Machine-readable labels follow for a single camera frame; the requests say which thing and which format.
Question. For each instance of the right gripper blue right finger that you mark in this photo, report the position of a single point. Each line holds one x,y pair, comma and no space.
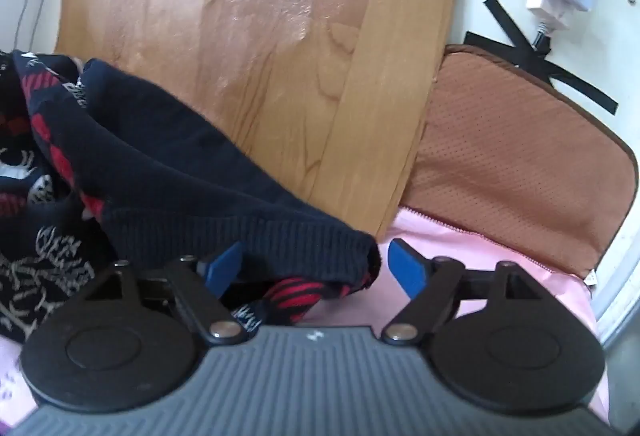
432,287

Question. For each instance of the navy red reindeer sweater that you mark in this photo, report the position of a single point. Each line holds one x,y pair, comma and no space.
99,166

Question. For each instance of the brown mesh cushion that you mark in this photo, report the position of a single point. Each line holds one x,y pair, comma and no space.
509,157

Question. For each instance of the black tape cross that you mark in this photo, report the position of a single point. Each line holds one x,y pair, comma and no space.
532,57

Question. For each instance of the wooden headboard panel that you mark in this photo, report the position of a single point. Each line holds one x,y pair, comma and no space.
327,96

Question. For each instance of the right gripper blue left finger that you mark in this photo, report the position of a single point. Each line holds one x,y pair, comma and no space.
220,271

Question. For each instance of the pink printed bed sheet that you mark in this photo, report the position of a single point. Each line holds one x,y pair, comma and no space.
473,353

